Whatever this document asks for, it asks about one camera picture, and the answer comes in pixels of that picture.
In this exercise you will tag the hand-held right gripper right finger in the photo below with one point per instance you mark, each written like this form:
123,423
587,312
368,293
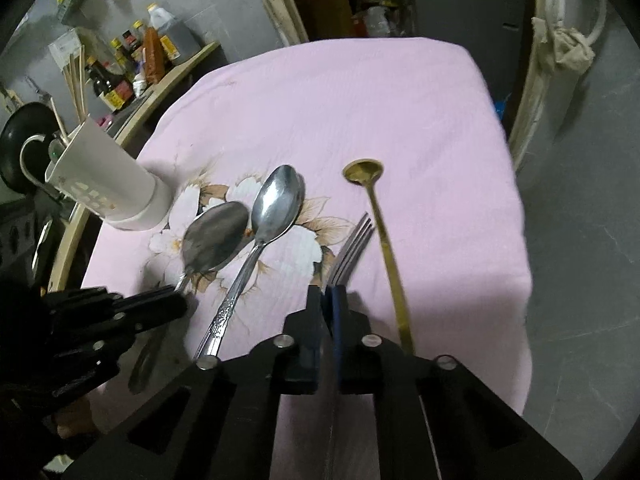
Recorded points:
336,345

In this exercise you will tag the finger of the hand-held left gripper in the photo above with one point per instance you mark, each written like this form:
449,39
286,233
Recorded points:
160,310
145,294

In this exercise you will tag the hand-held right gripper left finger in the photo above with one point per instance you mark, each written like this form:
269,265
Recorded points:
310,345

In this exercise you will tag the steel fork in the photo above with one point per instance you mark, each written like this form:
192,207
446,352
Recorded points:
350,255

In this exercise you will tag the plain steel spoon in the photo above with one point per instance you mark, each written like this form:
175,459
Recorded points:
215,235

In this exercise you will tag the white utensil holder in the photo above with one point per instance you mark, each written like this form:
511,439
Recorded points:
110,180

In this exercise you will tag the black wok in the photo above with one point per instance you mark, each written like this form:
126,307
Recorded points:
22,140

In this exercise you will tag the dark soy sauce bottle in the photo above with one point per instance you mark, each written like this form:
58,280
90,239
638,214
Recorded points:
107,89

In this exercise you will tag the wooden counter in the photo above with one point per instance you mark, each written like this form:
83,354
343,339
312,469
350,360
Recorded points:
165,85

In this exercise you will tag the orange sauce bottle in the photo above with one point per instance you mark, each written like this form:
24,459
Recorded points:
152,60

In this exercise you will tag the pink floral cloth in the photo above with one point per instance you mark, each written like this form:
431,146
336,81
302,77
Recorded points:
340,110

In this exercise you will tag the yellow-capped bottle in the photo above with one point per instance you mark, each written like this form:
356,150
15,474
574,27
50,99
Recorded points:
120,55

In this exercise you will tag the red-capped dark bottle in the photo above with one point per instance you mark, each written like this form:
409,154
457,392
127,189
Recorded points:
132,40

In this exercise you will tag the large dark oil bottle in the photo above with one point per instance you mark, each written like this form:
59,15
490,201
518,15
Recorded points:
167,32

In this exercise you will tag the blue plastic packet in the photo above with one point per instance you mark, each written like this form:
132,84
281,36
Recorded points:
500,107

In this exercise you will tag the orange-brown bag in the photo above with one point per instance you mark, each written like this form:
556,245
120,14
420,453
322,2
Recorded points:
325,5

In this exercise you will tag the grey cabinet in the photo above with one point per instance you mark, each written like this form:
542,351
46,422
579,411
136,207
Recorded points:
460,0

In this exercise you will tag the beige rag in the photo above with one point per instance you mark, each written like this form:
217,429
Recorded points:
562,49

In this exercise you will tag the white wall box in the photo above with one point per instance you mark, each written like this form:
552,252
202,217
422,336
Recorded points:
65,49

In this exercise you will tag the wooden door frame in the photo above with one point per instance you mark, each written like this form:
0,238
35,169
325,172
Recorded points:
277,0

